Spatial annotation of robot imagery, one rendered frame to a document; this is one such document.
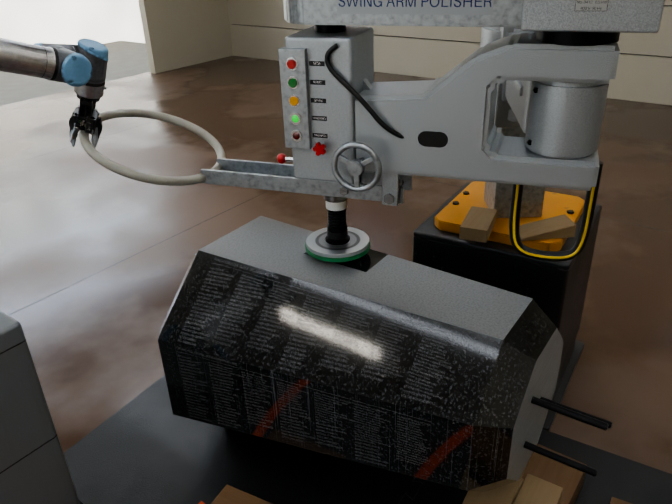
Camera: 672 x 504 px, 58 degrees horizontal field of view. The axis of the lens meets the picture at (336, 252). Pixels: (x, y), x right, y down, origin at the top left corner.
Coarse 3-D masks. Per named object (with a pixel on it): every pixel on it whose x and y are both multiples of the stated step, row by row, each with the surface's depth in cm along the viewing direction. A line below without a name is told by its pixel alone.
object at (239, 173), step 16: (224, 160) 212; (240, 160) 210; (208, 176) 204; (224, 176) 202; (240, 176) 200; (256, 176) 197; (272, 176) 196; (288, 176) 206; (368, 176) 197; (400, 176) 193; (304, 192) 194; (320, 192) 192; (336, 192) 190; (352, 192) 189; (368, 192) 187; (400, 192) 183
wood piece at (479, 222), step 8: (472, 208) 236; (480, 208) 236; (488, 208) 235; (472, 216) 229; (480, 216) 229; (488, 216) 229; (496, 216) 235; (464, 224) 223; (472, 224) 223; (480, 224) 223; (488, 224) 223; (464, 232) 222; (472, 232) 221; (480, 232) 220; (488, 232) 221; (472, 240) 222; (480, 240) 221
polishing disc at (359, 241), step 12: (324, 228) 214; (348, 228) 213; (312, 240) 206; (324, 240) 205; (360, 240) 204; (312, 252) 200; (324, 252) 198; (336, 252) 197; (348, 252) 197; (360, 252) 199
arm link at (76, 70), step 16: (0, 48) 157; (16, 48) 160; (32, 48) 163; (48, 48) 167; (64, 48) 176; (0, 64) 159; (16, 64) 161; (32, 64) 163; (48, 64) 166; (64, 64) 168; (80, 64) 171; (64, 80) 170; (80, 80) 173
